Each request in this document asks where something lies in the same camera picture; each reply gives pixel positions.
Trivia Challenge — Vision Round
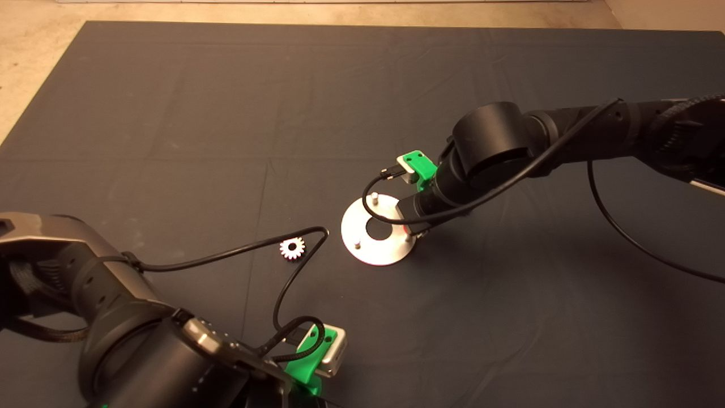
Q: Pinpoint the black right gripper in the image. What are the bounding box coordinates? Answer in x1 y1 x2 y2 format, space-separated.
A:
395 187 474 236

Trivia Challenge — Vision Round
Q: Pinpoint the round metal carrier plate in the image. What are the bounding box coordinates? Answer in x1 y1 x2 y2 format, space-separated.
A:
341 193 418 266

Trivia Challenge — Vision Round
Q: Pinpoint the dark grey table cloth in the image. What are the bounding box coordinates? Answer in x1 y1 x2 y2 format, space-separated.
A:
0 22 725 408

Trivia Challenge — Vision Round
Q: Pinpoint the black camera cable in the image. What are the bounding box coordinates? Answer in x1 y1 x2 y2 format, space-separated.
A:
122 227 330 363
361 98 725 284

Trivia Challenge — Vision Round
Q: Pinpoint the small silver camera box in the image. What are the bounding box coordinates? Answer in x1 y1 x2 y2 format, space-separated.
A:
314 328 347 378
396 154 419 183

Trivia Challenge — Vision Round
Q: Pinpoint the bright green camera mount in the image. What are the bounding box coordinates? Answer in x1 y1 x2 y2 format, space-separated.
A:
407 150 438 192
284 325 338 396

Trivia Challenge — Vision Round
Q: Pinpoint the black braided sleeve cable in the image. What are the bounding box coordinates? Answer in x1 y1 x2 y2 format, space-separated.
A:
10 317 90 343

